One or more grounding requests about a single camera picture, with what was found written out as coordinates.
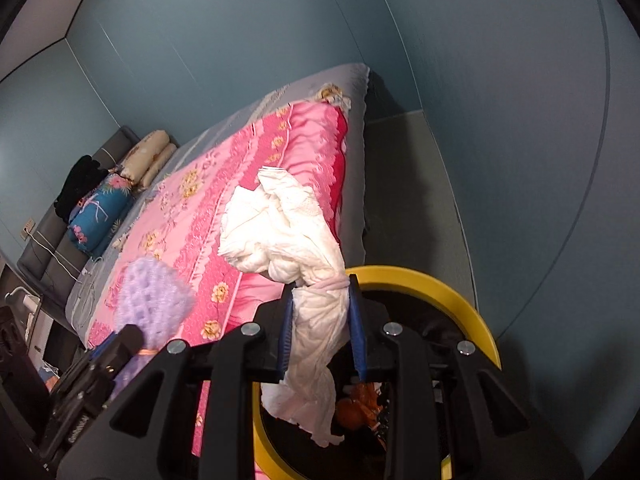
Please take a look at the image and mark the white charging cable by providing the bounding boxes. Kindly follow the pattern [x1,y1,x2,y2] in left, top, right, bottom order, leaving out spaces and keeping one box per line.
[27,228,97,311]

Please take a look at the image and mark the blue floral folded quilt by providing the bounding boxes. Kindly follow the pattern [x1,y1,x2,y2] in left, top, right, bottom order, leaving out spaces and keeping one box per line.
[67,174,134,258]

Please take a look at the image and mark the orange snack wrapper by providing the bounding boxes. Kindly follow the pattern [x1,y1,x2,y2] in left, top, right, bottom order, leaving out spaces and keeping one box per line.
[334,382,388,431]

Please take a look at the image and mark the grey padded headboard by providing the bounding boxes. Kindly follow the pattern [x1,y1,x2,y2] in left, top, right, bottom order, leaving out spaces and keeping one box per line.
[17,126,140,309]

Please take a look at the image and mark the pink floral blanket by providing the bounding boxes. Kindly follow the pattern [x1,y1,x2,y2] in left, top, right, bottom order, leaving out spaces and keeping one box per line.
[87,101,348,446]

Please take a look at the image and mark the yellow rimmed black trash bin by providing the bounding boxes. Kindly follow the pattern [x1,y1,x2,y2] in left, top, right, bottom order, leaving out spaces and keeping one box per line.
[252,266,501,479]

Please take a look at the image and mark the white desk lamp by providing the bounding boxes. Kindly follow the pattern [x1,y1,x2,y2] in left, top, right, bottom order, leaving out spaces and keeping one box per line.
[4,286,40,337]

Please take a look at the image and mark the white tissue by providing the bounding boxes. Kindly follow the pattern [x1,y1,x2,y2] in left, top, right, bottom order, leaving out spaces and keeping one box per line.
[218,167,349,448]

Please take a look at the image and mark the beige folded quilt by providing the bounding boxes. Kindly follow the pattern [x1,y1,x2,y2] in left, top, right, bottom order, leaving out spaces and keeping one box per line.
[118,130,177,188]

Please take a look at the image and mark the black clothing pile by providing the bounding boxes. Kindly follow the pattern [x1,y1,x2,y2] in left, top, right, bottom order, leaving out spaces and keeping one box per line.
[53,155,108,222]

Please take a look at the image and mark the purple foam fruit net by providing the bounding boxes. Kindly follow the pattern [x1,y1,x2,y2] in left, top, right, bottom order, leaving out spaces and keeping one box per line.
[111,256,194,400]

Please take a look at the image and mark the grey striped bed sheet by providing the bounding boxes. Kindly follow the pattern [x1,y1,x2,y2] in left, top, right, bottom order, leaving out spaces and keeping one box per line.
[67,64,369,347]

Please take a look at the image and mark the wall power socket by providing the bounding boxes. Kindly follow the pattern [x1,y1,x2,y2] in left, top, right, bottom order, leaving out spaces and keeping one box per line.
[21,218,36,240]

